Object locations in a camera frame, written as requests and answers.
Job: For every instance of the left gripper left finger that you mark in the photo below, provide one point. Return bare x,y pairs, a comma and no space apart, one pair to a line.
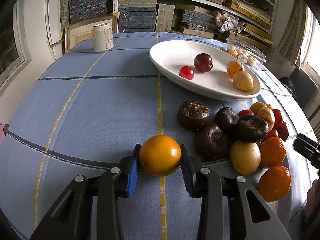
89,206

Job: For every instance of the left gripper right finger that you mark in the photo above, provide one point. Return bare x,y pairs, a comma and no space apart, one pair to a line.
230,208

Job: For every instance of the rough orange mandarin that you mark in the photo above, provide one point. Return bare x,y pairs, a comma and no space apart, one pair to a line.
273,152
275,183

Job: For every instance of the rough orange mandarin front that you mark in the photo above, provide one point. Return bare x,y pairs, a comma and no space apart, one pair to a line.
275,183

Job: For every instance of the smooth yellow orange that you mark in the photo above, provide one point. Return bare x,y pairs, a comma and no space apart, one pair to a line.
160,156

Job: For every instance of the small red tomato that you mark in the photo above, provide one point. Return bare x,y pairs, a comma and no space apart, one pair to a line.
186,72

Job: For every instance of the dark red plum pile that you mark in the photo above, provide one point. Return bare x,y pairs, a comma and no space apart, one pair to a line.
283,131

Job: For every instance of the red cherry tomato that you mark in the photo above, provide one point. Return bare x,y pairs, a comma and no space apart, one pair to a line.
278,118

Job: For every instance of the striped yellow pepino fruit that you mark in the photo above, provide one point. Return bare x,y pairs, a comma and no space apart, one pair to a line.
268,115

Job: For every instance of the large yellow round fruit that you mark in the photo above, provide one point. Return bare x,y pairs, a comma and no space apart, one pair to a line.
245,157

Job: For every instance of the dark water chestnut top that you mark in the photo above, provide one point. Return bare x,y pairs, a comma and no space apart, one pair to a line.
251,128

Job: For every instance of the olive orange round fruit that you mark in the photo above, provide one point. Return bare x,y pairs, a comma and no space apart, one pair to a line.
256,107

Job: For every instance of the red tomato in pile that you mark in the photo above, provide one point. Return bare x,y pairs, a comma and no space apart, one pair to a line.
245,112

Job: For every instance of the dark water chestnut front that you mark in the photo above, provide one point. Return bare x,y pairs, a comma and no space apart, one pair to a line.
211,143

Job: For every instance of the yellow round fruit in bowl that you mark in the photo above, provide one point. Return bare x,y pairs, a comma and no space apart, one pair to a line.
243,80

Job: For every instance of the clear plastic fruit box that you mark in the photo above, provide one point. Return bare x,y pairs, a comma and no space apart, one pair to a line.
248,48

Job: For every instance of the blue checked tablecloth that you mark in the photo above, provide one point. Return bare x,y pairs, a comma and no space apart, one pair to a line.
89,110

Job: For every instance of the striped pepino in bowl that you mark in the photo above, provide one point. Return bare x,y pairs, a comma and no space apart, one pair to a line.
233,67

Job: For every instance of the dark brown water chestnut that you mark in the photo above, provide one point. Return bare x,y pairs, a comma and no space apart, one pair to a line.
193,115

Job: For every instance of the white oval bowl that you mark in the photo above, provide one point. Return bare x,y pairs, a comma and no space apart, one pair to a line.
170,56

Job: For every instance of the metal shelving unit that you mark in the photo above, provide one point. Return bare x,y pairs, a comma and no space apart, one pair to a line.
187,5

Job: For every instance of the pink plastic bag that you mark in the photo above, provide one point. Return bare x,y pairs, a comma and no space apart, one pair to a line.
227,22

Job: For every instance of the framed picture leaning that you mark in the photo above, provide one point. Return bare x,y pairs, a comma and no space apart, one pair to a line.
75,33

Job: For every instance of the white drink can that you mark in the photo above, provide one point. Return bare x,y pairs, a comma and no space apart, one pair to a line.
102,37

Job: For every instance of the window frame left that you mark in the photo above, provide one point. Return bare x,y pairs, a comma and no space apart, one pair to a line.
15,54

